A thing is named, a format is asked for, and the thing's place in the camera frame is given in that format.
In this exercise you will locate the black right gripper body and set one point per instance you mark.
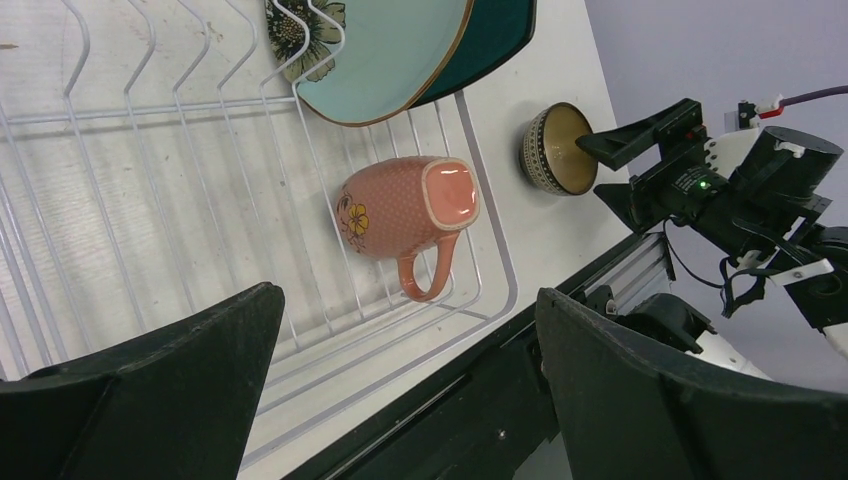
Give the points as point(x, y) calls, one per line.
point(682, 184)

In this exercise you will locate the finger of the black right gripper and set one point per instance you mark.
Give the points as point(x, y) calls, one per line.
point(618, 198)
point(668, 128)

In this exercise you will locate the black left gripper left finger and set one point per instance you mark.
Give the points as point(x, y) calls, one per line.
point(175, 403)

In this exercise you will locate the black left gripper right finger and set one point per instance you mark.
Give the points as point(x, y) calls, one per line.
point(630, 407)

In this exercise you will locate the tan bowl with patterned rim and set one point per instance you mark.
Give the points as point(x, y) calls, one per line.
point(549, 156)

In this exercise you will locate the dark teal square plate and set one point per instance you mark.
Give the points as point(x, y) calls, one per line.
point(496, 31)

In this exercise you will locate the pink floral ceramic mug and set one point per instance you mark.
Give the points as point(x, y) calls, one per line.
point(412, 210)

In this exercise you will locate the light blue floral round plate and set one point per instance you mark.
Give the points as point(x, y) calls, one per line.
point(357, 63)

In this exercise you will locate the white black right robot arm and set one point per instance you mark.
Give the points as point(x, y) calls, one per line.
point(751, 193)

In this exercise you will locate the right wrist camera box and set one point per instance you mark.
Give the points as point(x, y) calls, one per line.
point(750, 115)

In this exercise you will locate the black table front rail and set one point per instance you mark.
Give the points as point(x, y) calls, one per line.
point(480, 416)

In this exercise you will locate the white wire dish rack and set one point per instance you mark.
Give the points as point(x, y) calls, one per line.
point(154, 162)

